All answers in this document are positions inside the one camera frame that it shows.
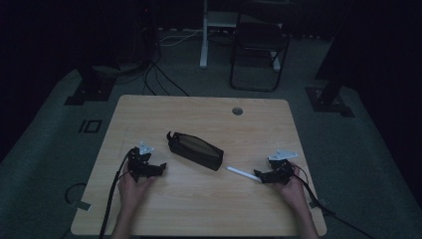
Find black floor cables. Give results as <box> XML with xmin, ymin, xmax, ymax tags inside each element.
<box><xmin>132</xmin><ymin>6</ymin><xmax>191</xmax><ymax>98</ymax></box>

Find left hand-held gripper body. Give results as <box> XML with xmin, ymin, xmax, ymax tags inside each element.
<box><xmin>126</xmin><ymin>141</ymin><xmax>155</xmax><ymax>183</ymax></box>

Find white pen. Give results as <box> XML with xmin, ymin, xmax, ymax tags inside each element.
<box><xmin>225</xmin><ymin>165</ymin><xmax>263</xmax><ymax>183</ymax></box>

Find hand-held gripper cable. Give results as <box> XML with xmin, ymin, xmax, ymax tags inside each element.
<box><xmin>291</xmin><ymin>163</ymin><xmax>376</xmax><ymax>239</ymax></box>
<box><xmin>99</xmin><ymin>148</ymin><xmax>136</xmax><ymax>239</ymax></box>

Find black stand with base plate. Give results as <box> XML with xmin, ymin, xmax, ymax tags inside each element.
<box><xmin>64</xmin><ymin>65</ymin><xmax>117</xmax><ymax>107</ymax></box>
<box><xmin>305</xmin><ymin>39</ymin><xmax>355</xmax><ymax>119</ymax></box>

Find black pencil case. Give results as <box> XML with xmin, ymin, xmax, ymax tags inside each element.
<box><xmin>165</xmin><ymin>130</ymin><xmax>225</xmax><ymax>172</ymax></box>

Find person's left hand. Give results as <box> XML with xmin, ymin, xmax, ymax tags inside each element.
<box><xmin>116</xmin><ymin>162</ymin><xmax>157</xmax><ymax>213</ymax></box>

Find right hand-held gripper cable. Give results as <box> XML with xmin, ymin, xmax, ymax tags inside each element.
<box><xmin>291</xmin><ymin>163</ymin><xmax>376</xmax><ymax>239</ymax></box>

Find white desk frame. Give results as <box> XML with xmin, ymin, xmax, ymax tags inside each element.
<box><xmin>199</xmin><ymin>0</ymin><xmax>282</xmax><ymax>73</ymax></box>

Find grey tape piece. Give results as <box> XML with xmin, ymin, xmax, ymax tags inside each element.
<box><xmin>75</xmin><ymin>200</ymin><xmax>92</xmax><ymax>212</ymax></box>

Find black folding chair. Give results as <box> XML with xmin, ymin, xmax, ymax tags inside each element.
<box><xmin>229</xmin><ymin>1</ymin><xmax>293</xmax><ymax>93</ymax></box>

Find person's right hand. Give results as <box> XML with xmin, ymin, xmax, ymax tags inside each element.
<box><xmin>273</xmin><ymin>163</ymin><xmax>311</xmax><ymax>211</ymax></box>

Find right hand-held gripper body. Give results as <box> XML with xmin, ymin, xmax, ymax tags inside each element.
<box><xmin>267</xmin><ymin>148</ymin><xmax>299</xmax><ymax>186</ymax></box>

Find white floor cable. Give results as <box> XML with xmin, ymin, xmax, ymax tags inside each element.
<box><xmin>158</xmin><ymin>27</ymin><xmax>213</xmax><ymax>48</ymax></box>

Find left hand-held gripper cable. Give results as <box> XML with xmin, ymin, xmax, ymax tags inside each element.
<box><xmin>99</xmin><ymin>148</ymin><xmax>136</xmax><ymax>239</ymax></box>

